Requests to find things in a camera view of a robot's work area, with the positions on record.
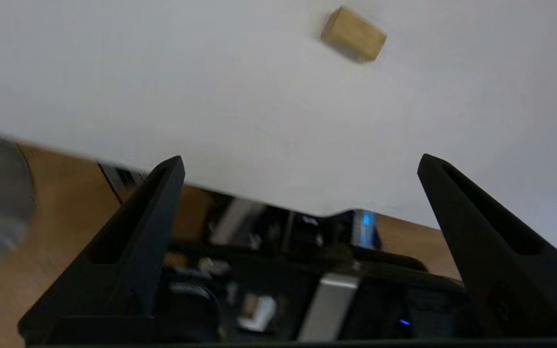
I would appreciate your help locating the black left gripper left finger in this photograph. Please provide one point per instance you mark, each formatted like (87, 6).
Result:
(124, 251)

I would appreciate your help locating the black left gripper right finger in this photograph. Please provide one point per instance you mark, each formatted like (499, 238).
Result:
(501, 261)

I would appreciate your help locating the arched wooden building block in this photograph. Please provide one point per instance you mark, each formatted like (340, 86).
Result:
(353, 34)

